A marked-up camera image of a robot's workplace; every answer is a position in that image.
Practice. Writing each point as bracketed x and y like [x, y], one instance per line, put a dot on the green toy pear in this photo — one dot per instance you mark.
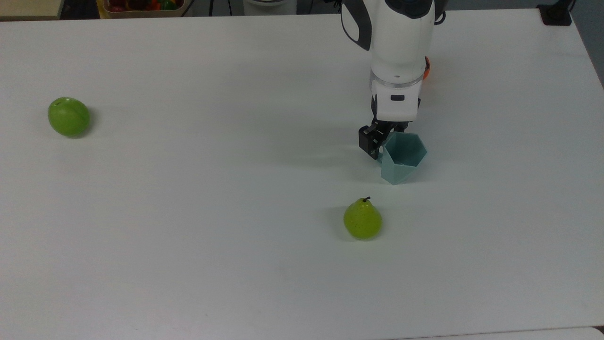
[362, 219]

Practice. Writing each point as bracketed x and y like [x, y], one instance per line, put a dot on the wooden desk board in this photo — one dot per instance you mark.
[28, 7]

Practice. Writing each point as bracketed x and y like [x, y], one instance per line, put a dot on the light blue hexagonal mug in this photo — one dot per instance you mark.
[401, 172]

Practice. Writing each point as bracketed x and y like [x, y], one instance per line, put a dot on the green toy apple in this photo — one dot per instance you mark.
[68, 117]

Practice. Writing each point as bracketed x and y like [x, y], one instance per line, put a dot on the white bucket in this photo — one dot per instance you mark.
[269, 7]

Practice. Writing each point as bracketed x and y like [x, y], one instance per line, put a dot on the orange toy mandarin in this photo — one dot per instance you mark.
[427, 68]

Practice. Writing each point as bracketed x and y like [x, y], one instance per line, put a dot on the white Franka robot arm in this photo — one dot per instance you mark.
[401, 42]

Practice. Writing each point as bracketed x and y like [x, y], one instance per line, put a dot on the black clamp stand base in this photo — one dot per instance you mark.
[556, 14]

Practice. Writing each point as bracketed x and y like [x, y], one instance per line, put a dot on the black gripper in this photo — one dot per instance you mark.
[389, 127]

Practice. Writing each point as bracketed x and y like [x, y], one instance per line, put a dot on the beige box of toy fruit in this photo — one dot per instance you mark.
[108, 12]

